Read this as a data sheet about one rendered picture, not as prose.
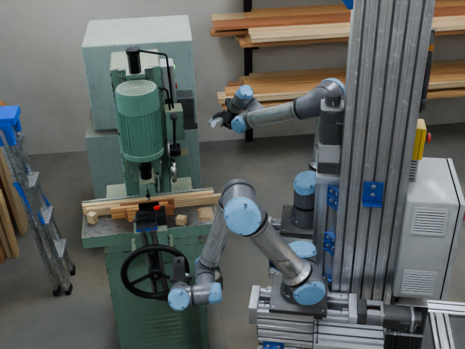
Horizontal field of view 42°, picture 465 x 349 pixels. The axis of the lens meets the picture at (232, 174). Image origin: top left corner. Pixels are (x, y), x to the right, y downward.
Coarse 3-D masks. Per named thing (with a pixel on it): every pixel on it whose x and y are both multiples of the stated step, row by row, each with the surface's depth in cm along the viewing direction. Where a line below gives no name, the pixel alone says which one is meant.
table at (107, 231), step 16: (176, 208) 282; (192, 208) 282; (96, 224) 273; (112, 224) 273; (128, 224) 272; (192, 224) 271; (208, 224) 272; (96, 240) 267; (112, 240) 268; (128, 240) 269
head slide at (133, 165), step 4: (156, 160) 279; (160, 160) 280; (132, 164) 279; (136, 164) 279; (152, 164) 280; (156, 164) 281; (160, 164) 281; (132, 168) 280; (136, 168) 280; (156, 168) 282; (160, 168) 282; (132, 172) 281; (136, 172) 281; (156, 172) 283; (160, 172) 283; (132, 176) 282; (136, 176) 282; (160, 176) 284; (132, 180) 283; (136, 180) 283
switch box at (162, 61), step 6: (162, 60) 282; (168, 60) 282; (162, 66) 276; (162, 72) 278; (162, 78) 279; (174, 78) 281; (162, 84) 281; (168, 84) 281; (174, 84) 282; (168, 90) 283; (174, 90) 283; (174, 96) 285
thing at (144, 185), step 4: (152, 168) 280; (152, 172) 277; (152, 176) 275; (140, 180) 272; (144, 180) 272; (148, 180) 272; (152, 180) 272; (140, 184) 269; (144, 184) 269; (148, 184) 270; (152, 184) 270; (140, 188) 270; (144, 188) 270; (148, 188) 271; (152, 188) 271; (140, 192) 271; (144, 192) 271; (152, 192) 272; (140, 196) 272; (144, 196) 272
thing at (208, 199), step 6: (174, 198) 282; (180, 198) 282; (186, 198) 282; (192, 198) 282; (198, 198) 282; (204, 198) 283; (210, 198) 283; (216, 198) 284; (114, 204) 279; (174, 204) 282; (180, 204) 282; (186, 204) 283; (192, 204) 284; (198, 204) 284; (90, 210) 277; (96, 210) 277; (102, 210) 278; (108, 210) 278
